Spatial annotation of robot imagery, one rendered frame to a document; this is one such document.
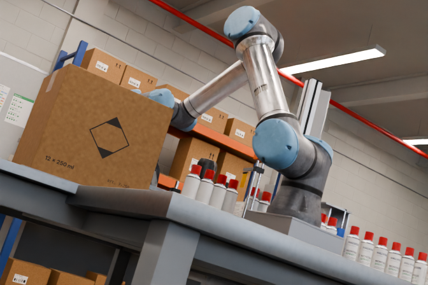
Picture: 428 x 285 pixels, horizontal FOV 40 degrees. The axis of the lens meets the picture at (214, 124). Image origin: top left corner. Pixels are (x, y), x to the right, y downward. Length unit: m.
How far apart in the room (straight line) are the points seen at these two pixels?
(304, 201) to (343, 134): 7.19
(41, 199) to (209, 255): 0.42
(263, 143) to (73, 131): 0.47
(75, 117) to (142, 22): 5.52
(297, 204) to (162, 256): 0.72
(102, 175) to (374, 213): 7.92
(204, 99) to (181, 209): 1.06
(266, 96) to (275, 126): 0.12
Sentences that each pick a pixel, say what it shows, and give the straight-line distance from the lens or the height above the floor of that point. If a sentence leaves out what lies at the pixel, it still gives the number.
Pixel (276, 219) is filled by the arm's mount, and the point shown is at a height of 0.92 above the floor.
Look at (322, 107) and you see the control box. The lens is 2.10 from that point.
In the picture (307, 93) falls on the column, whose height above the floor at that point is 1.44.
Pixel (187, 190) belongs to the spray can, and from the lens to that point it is 1.98.
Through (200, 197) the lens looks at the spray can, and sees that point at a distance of 1.99.
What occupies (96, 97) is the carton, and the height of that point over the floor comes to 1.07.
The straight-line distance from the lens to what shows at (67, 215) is 1.24.
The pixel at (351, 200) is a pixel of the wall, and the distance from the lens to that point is 8.82.
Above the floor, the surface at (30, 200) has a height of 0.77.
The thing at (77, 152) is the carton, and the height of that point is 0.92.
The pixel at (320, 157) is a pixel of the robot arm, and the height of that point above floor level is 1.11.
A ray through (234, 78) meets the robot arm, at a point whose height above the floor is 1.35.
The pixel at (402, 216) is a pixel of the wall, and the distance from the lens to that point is 9.71.
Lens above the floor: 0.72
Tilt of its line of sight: 15 degrees up
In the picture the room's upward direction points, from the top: 17 degrees clockwise
